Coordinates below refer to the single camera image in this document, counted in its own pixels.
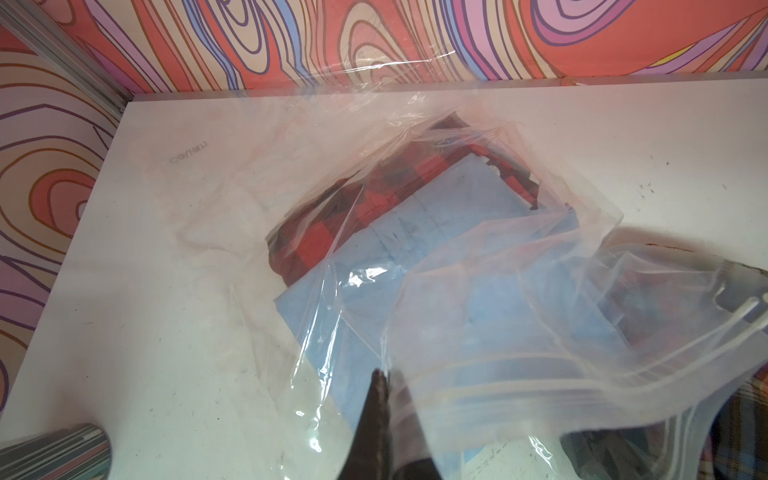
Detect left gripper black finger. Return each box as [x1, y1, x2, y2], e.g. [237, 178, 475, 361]
[337, 369, 441, 480]

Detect light blue shirt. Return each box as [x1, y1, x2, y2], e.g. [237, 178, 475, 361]
[275, 154, 627, 462]

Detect clear plastic vacuum bag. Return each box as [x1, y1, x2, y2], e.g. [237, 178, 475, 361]
[153, 74, 767, 479]

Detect red black buffalo plaid shirt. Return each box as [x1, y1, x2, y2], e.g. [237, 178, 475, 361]
[266, 114, 539, 287]

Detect bundle of white sticks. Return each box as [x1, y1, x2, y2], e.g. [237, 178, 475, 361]
[1, 423, 112, 480]

